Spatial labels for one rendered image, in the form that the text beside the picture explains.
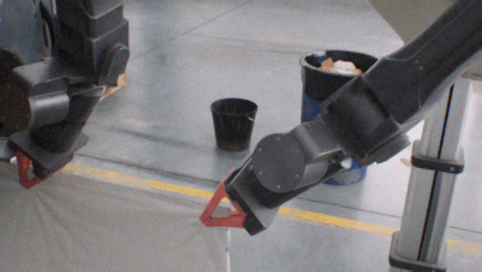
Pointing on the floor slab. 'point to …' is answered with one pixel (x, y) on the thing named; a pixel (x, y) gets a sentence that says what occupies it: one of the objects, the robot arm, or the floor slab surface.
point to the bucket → (233, 122)
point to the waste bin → (319, 82)
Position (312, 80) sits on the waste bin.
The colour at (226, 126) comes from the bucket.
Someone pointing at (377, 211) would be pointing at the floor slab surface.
